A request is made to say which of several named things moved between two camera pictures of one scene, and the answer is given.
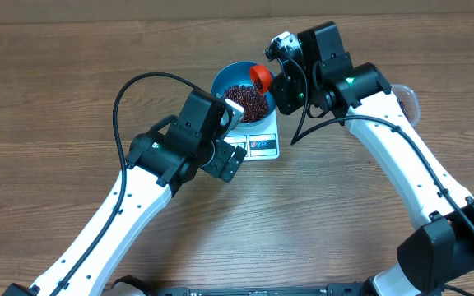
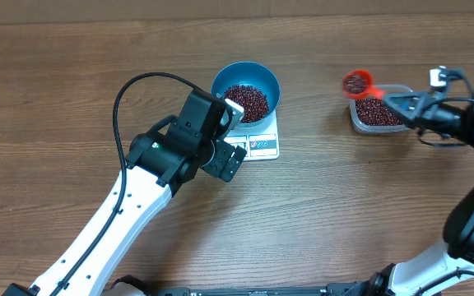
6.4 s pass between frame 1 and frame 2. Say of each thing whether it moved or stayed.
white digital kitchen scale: stayed
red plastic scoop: moved
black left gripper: stayed
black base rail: stayed
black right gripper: moved
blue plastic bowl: stayed
